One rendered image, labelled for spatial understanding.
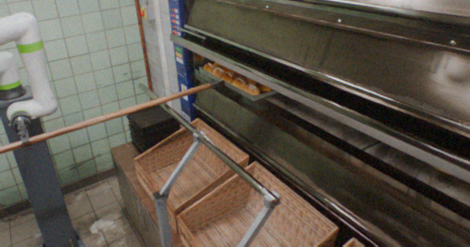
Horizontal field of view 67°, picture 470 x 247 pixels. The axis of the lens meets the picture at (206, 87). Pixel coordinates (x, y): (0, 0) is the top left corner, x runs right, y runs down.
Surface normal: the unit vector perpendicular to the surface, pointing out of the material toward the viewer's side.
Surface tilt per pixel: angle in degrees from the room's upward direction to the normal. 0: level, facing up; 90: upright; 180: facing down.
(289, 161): 70
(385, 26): 90
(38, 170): 90
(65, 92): 90
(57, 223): 90
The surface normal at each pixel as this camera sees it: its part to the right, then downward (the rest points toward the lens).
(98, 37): 0.50, 0.31
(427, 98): -0.84, -0.07
